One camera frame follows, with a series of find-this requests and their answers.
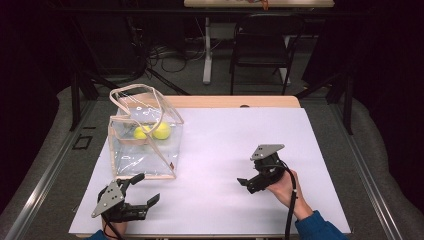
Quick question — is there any black curtain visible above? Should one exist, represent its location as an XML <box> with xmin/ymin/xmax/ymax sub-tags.
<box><xmin>346</xmin><ymin>0</ymin><xmax>424</xmax><ymax>206</ymax></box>
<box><xmin>0</xmin><ymin>0</ymin><xmax>73</xmax><ymax>214</ymax></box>

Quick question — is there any white-legged background table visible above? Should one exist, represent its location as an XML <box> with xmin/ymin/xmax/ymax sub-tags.
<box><xmin>183</xmin><ymin>0</ymin><xmax>335</xmax><ymax>85</ymax></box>

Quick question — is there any metal floor rail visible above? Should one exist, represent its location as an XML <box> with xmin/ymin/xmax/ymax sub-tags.
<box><xmin>332</xmin><ymin>99</ymin><xmax>405</xmax><ymax>240</ymax></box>
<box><xmin>3</xmin><ymin>99</ymin><xmax>96</xmax><ymax>240</ymax></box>

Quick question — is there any tangle of floor cables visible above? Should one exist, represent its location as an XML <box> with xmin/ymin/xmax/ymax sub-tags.
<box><xmin>146</xmin><ymin>41</ymin><xmax>208</xmax><ymax>74</ymax></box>

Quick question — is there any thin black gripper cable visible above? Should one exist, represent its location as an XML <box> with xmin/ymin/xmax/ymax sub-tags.
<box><xmin>101</xmin><ymin>214</ymin><xmax>125</xmax><ymax>240</ymax></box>

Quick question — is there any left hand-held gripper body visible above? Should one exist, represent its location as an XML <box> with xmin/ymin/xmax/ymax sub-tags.
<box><xmin>91</xmin><ymin>178</ymin><xmax>150</xmax><ymax>223</ymax></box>

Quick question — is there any black folding chair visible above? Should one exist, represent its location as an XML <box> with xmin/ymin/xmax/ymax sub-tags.
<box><xmin>229</xmin><ymin>13</ymin><xmax>306</xmax><ymax>96</ymax></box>

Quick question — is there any thick black gripper cable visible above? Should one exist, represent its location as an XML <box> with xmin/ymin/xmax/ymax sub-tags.
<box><xmin>279</xmin><ymin>161</ymin><xmax>300</xmax><ymax>240</ymax></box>

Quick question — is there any person's right hand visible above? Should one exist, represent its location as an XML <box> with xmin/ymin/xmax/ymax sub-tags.
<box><xmin>266</xmin><ymin>169</ymin><xmax>305</xmax><ymax>210</ymax></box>

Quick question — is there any clear plastic tote bag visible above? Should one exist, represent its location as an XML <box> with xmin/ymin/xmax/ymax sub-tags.
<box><xmin>107</xmin><ymin>83</ymin><xmax>185</xmax><ymax>181</ymax></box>

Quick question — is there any person's left hand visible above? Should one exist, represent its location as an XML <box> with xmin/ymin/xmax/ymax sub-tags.
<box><xmin>101</xmin><ymin>218</ymin><xmax>129</xmax><ymax>239</ymax></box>

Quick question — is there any yellow tennis ball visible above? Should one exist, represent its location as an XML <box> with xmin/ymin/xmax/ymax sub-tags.
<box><xmin>133</xmin><ymin>125</ymin><xmax>151</xmax><ymax>141</ymax></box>
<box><xmin>153</xmin><ymin>121</ymin><xmax>172</xmax><ymax>141</ymax></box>

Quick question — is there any black tripod leg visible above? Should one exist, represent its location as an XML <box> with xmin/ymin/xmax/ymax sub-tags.
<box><xmin>145</xmin><ymin>67</ymin><xmax>192</xmax><ymax>97</ymax></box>

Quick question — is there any wooden table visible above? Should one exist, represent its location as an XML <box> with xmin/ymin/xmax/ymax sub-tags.
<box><xmin>75</xmin><ymin>95</ymin><xmax>348</xmax><ymax>240</ymax></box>

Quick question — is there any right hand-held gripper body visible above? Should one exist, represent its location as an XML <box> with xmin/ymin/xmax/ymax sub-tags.
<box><xmin>250</xmin><ymin>143</ymin><xmax>287</xmax><ymax>194</ymax></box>

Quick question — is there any black metal stand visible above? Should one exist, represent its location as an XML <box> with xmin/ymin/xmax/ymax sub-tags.
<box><xmin>68</xmin><ymin>64</ymin><xmax>101</xmax><ymax>132</ymax></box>
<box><xmin>294</xmin><ymin>70</ymin><xmax>355</xmax><ymax>136</ymax></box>

